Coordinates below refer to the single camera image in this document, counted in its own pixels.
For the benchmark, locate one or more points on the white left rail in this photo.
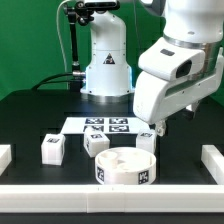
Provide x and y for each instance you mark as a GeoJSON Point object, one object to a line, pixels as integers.
{"type": "Point", "coordinates": [5, 157]}

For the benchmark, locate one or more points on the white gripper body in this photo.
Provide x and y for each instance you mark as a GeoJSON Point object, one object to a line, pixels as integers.
{"type": "Point", "coordinates": [172, 78]}

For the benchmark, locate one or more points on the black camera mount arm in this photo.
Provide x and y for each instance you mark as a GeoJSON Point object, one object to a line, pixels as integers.
{"type": "Point", "coordinates": [78, 13]}

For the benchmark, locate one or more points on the white marker sheet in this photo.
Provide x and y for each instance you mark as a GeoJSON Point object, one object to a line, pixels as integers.
{"type": "Point", "coordinates": [108, 125]}

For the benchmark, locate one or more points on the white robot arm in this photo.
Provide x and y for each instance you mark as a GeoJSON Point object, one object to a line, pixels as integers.
{"type": "Point", "coordinates": [193, 24]}

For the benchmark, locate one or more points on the white front rail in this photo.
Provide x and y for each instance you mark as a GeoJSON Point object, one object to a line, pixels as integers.
{"type": "Point", "coordinates": [109, 198]}

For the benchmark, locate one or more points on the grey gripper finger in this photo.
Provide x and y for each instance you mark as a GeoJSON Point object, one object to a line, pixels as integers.
{"type": "Point", "coordinates": [192, 109]}
{"type": "Point", "coordinates": [160, 128]}

